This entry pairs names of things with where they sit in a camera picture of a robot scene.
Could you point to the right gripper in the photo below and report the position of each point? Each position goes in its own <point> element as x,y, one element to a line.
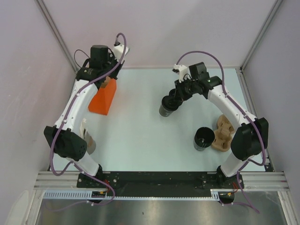
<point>181,95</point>

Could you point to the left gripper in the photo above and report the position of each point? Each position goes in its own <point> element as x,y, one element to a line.
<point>115,75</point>

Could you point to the brown pulp cup carrier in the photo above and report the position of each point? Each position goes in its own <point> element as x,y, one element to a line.
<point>105,82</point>
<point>223,134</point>

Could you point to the orange paper bag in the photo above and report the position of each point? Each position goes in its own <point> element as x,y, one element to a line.
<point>103,98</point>

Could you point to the black cup lid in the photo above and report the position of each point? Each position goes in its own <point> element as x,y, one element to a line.
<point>171,103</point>

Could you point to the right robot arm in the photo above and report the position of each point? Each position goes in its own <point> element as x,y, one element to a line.
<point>250,136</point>

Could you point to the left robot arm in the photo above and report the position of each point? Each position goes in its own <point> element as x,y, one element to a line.
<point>65,137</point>

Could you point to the black coffee cup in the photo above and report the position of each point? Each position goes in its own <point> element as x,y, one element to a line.
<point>203,138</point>

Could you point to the black ribbed cup stack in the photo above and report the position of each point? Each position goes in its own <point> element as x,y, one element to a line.
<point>172,93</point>

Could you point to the white straws bundle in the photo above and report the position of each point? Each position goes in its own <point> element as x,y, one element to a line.
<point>84,126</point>

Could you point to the grey straw holder cup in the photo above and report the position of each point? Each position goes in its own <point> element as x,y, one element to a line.
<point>91,144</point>

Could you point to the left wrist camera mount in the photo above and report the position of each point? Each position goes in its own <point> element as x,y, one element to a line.
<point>119,49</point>

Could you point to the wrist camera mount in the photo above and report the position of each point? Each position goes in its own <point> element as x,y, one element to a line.
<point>119,49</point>
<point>181,71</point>

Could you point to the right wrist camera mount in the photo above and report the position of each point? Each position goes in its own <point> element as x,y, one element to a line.
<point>181,71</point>

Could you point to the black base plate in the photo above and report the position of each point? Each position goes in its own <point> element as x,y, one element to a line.
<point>168,184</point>

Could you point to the grey slotted cable duct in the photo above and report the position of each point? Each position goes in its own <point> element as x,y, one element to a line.
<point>92,195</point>

